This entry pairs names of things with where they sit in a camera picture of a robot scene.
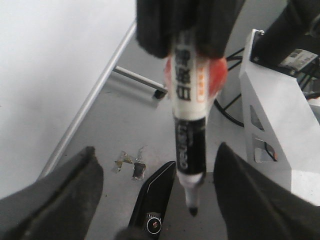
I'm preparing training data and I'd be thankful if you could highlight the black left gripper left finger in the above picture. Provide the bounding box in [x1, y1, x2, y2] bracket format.
[0, 146, 104, 240]

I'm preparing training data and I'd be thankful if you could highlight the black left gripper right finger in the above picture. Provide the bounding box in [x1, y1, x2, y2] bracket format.
[213, 142, 320, 240]

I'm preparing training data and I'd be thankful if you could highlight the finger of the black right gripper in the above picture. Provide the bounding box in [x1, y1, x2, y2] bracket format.
[136, 0, 180, 59]
[184, 0, 244, 58]

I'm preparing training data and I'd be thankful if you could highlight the black white whiteboard marker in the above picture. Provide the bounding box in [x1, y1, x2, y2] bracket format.
[166, 28, 228, 217]

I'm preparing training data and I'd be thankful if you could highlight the white whiteboard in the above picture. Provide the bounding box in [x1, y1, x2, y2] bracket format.
[0, 0, 137, 181]

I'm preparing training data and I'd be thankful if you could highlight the grey metal stand leg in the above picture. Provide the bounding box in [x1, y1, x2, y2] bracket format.
[112, 65, 168, 100]

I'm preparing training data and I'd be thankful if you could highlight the torn tape scrap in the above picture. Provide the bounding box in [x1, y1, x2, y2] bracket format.
[111, 151, 135, 173]

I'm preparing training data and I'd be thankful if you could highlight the dark tape scrap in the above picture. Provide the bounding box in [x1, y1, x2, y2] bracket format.
[132, 146, 146, 181]

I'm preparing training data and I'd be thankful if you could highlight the black cable on floor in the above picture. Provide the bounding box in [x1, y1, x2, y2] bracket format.
[213, 47, 246, 128]

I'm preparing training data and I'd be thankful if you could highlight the black camera device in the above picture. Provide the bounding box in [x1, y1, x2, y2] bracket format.
[114, 161, 176, 240]

